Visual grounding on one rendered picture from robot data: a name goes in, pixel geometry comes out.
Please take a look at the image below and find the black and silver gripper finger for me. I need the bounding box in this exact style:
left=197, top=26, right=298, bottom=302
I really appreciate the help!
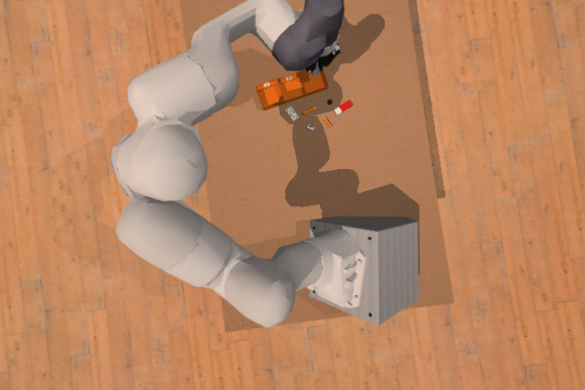
left=306, top=63, right=316, bottom=78
left=316, top=48, right=340, bottom=77

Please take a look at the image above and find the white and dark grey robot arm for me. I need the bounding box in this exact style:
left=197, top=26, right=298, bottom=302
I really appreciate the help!
left=110, top=0, right=367, bottom=328

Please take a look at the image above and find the orange three-compartment bin rack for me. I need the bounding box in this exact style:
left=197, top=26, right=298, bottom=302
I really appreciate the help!
left=255, top=70, right=327, bottom=111

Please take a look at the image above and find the white domino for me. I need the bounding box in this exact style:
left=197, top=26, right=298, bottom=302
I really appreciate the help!
left=286, top=107, right=298, bottom=121

